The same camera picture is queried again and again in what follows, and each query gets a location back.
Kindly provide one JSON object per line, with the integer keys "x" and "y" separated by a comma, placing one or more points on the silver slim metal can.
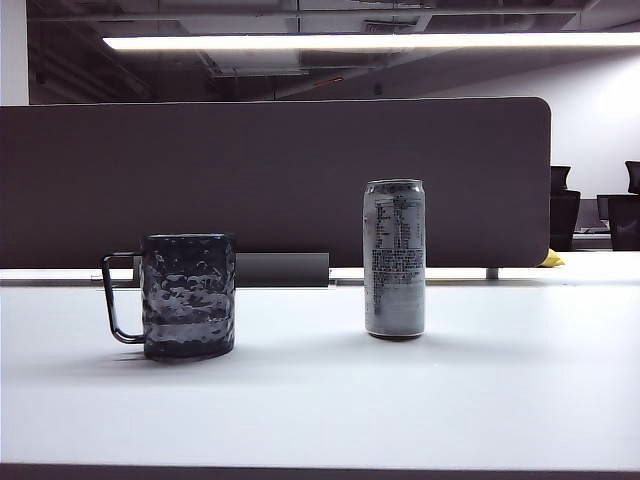
{"x": 395, "y": 280}

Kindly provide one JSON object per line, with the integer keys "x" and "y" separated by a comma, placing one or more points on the dark grey desk divider panel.
{"x": 275, "y": 175}

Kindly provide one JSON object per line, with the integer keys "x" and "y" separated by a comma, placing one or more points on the dark textured glass mug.
{"x": 187, "y": 300}

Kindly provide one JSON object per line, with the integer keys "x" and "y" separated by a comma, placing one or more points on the long white ceiling light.
{"x": 350, "y": 41}

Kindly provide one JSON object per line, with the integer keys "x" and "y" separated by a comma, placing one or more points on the small yellow object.
{"x": 554, "y": 258}

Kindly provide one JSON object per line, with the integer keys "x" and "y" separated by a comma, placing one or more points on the black office chair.
{"x": 621, "y": 220}
{"x": 559, "y": 176}
{"x": 565, "y": 220}
{"x": 633, "y": 176}

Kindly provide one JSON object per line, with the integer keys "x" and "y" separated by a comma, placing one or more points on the grey divider foot bracket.
{"x": 492, "y": 273}

